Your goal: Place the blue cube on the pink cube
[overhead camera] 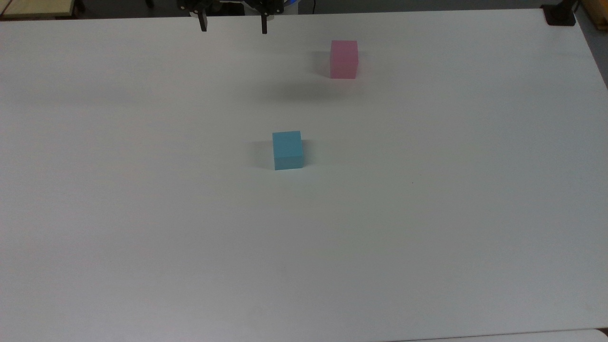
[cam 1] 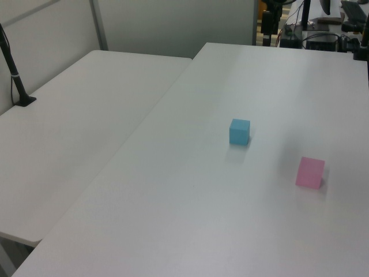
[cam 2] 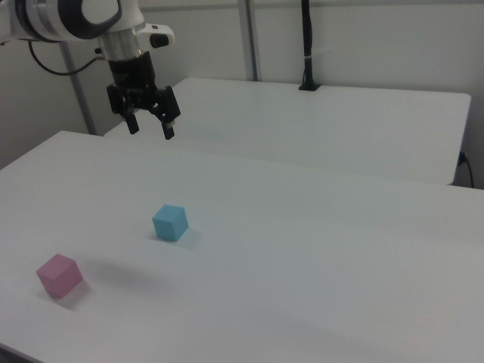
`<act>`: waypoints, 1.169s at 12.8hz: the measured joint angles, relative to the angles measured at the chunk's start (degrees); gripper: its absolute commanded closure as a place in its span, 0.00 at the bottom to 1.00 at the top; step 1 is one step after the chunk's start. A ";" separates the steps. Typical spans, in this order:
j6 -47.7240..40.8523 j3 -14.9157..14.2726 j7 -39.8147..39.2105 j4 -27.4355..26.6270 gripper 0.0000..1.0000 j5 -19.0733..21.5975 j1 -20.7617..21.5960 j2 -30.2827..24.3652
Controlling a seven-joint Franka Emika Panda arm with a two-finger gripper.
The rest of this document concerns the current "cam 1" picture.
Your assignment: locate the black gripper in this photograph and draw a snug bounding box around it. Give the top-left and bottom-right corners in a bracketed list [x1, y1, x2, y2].
[261, 10, 282, 47]

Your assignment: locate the blue cube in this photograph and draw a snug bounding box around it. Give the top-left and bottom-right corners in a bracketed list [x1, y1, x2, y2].
[229, 118, 251, 145]

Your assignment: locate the pink cube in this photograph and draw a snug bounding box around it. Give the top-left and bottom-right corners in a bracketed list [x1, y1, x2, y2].
[295, 156, 326, 190]

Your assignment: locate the black electronics box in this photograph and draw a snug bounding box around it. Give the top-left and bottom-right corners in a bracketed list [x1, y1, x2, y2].
[280, 24, 303, 48]

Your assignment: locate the black monitor stand pole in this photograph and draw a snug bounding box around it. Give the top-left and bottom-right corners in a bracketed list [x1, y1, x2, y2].
[300, 0, 311, 31]

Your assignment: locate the black flat device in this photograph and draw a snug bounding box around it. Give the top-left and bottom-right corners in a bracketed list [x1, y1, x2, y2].
[305, 33, 338, 52]

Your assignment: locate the black keyboard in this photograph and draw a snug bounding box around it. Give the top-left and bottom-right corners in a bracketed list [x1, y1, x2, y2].
[341, 0, 369, 22]

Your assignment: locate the black table clamp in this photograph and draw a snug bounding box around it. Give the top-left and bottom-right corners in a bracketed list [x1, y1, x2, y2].
[352, 21, 369, 62]

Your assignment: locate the white side table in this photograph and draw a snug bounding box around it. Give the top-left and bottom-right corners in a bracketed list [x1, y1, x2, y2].
[0, 50, 193, 248]

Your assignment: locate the grey partition post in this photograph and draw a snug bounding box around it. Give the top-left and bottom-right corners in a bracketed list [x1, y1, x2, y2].
[89, 0, 109, 52]

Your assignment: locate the black camera stand pole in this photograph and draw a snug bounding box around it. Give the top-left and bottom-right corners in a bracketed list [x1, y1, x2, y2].
[0, 23, 37, 108]

